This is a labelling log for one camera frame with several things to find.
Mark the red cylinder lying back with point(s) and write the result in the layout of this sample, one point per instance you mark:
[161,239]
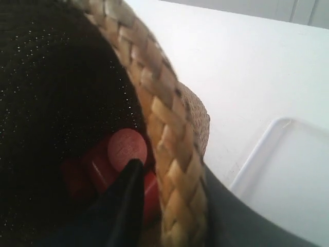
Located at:
[97,166]

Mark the red cylinder standing upright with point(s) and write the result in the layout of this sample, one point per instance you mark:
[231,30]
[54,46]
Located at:
[124,145]

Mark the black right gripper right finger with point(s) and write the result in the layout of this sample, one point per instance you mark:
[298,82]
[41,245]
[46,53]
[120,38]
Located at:
[231,223]

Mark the red cylinder lying right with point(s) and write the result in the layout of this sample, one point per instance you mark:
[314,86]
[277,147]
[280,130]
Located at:
[151,209]

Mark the red cylinder lying left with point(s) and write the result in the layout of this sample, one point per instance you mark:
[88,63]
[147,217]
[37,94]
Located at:
[77,182]

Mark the white rectangular plastic tray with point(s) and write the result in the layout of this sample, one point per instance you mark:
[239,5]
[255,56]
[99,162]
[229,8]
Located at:
[285,178]

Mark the brown woven wicker basket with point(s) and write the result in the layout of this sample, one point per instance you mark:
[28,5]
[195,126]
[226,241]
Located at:
[72,71]

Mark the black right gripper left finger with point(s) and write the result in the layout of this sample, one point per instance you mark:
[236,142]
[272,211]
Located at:
[115,219]

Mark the red cylinder lying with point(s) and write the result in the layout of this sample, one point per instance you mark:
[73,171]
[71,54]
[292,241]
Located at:
[151,209]
[97,166]
[77,182]

